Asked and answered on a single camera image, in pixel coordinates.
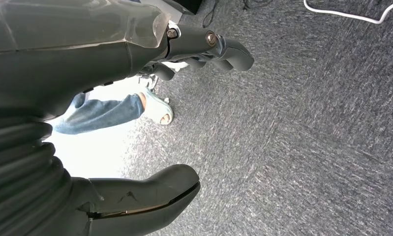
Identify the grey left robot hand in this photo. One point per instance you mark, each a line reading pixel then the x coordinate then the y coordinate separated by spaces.
pixel 69 58

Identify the person's leg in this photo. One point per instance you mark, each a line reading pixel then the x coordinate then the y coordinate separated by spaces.
pixel 101 114

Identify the person's foot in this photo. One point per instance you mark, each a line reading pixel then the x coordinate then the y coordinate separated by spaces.
pixel 147 81
pixel 157 109

